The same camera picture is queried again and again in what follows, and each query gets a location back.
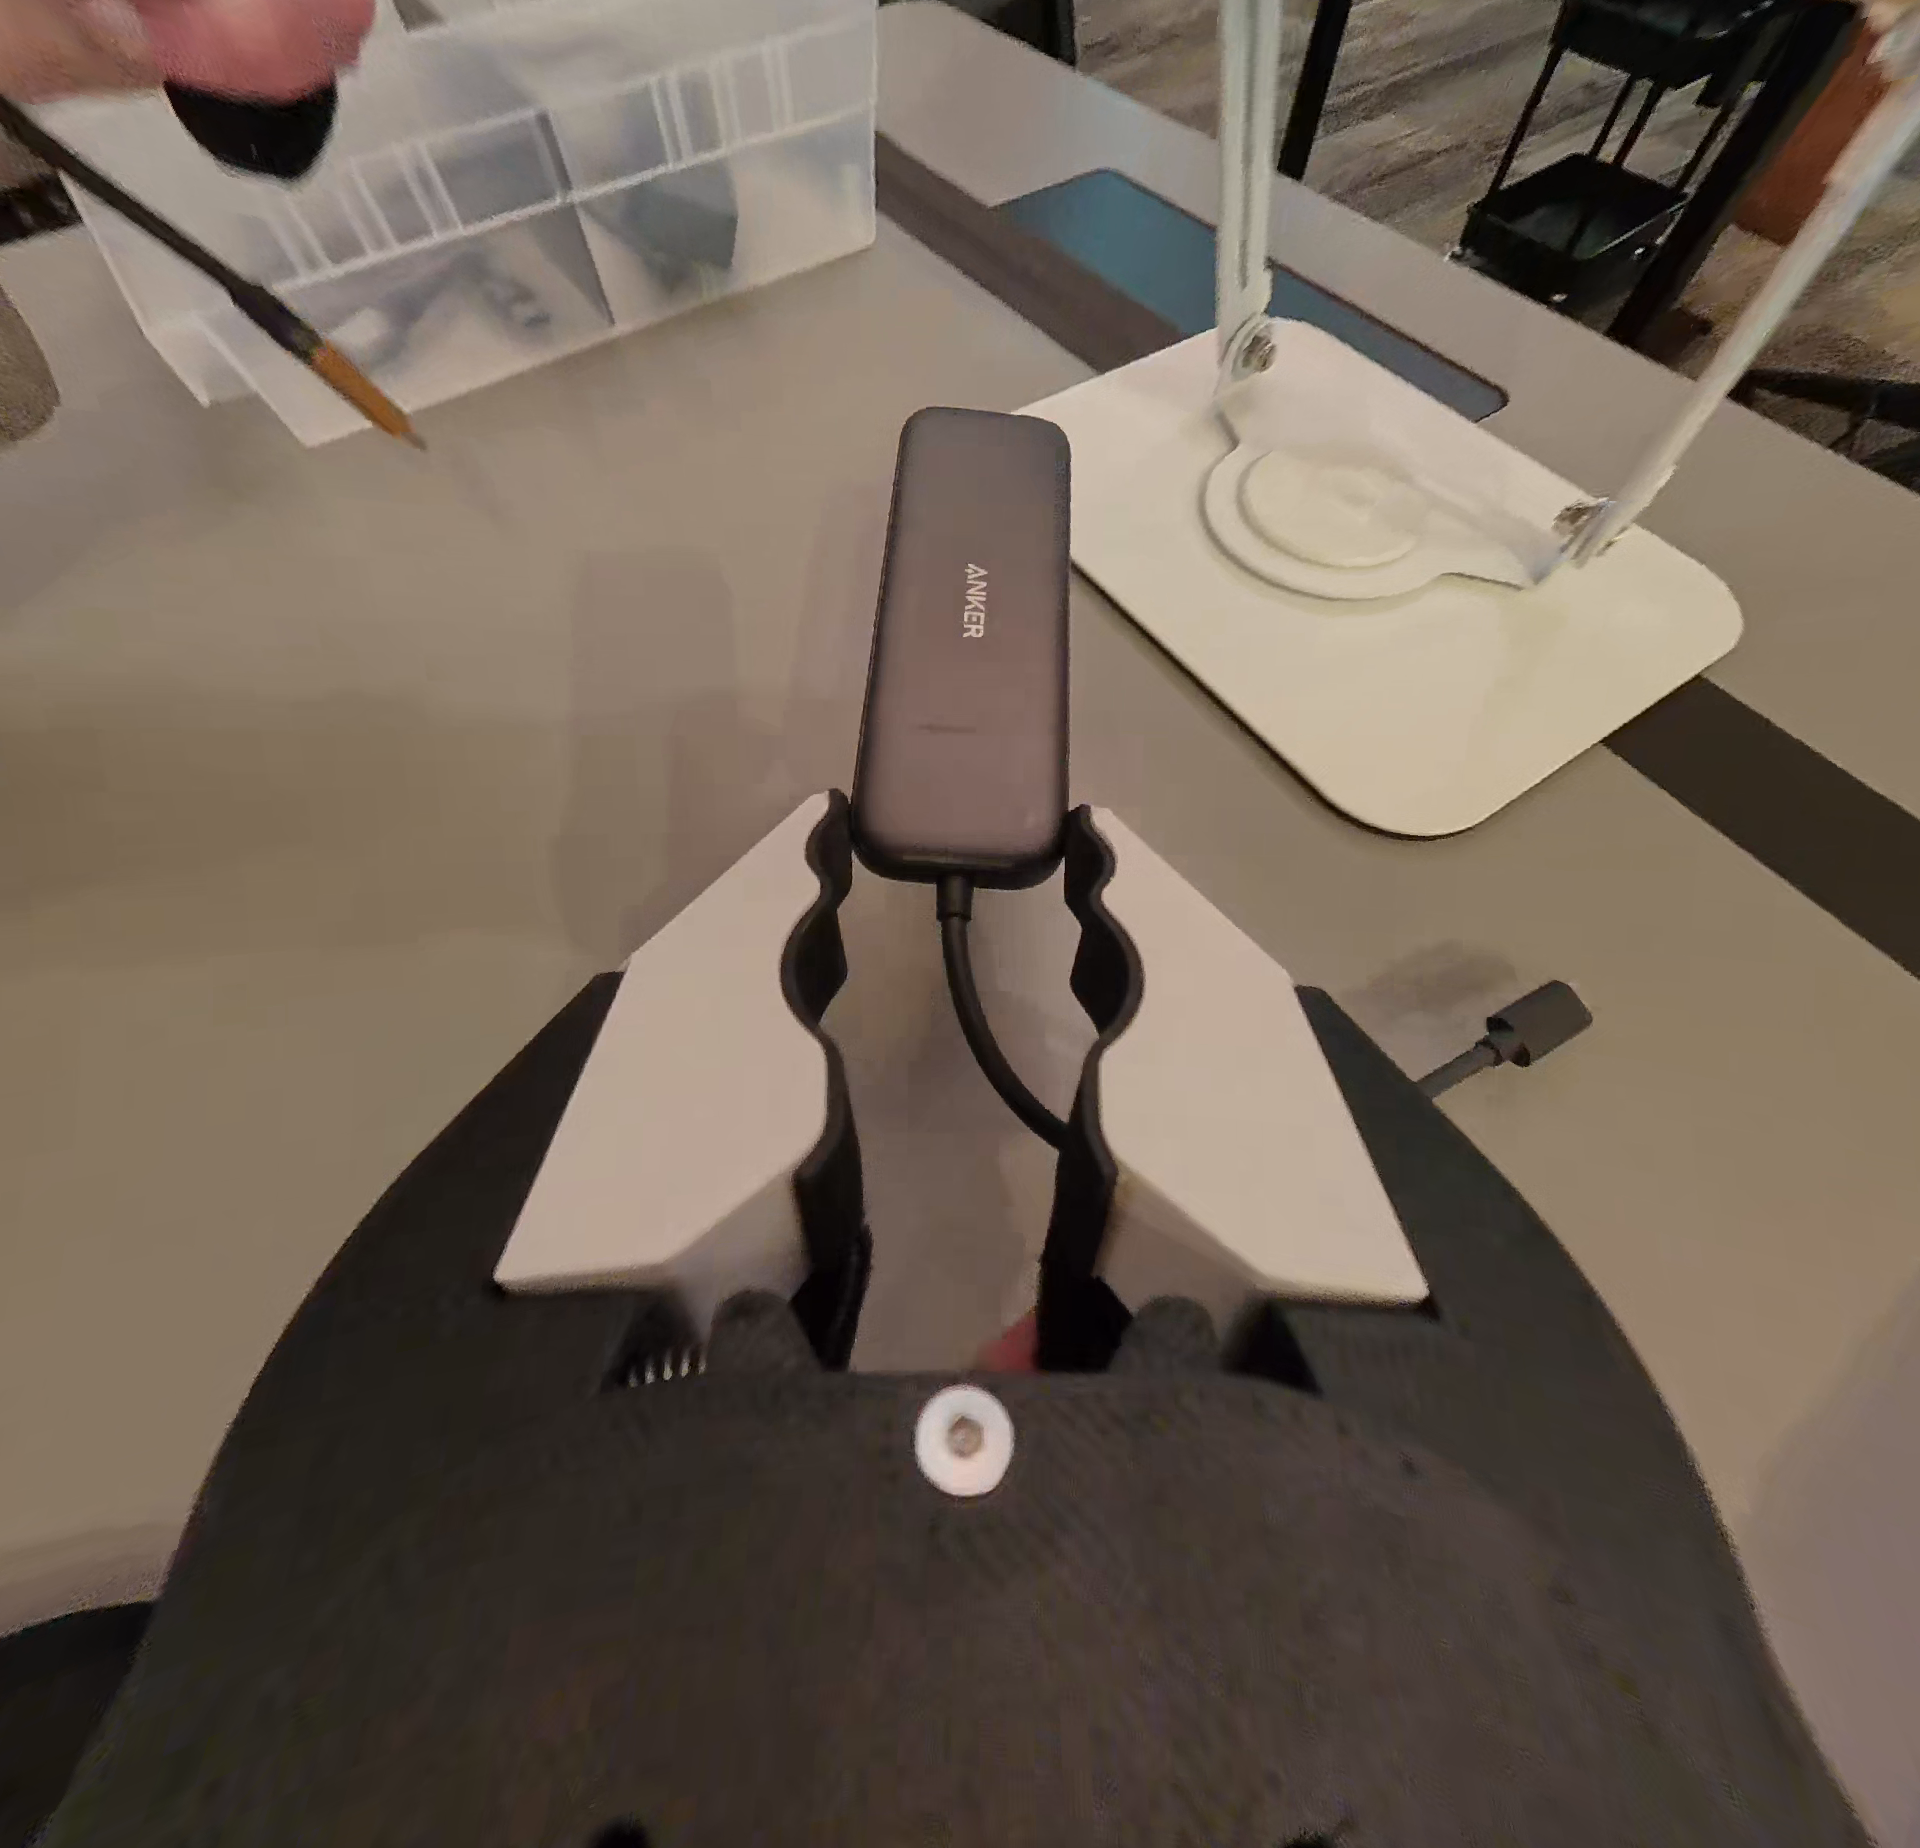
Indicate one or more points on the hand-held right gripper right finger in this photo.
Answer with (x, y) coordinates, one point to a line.
(1245, 1127)

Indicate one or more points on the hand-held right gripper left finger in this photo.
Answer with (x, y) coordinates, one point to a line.
(676, 1127)

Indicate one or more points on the clear plastic organizer box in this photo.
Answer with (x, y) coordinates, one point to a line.
(601, 110)

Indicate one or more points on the person's left hand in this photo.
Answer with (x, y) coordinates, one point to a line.
(150, 5)

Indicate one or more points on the white document stand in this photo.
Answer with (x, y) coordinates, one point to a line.
(1441, 647)

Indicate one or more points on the dark desk mat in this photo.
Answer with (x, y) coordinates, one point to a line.
(1125, 244)

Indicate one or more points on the black rolling cart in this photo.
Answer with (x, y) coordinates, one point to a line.
(1621, 140)

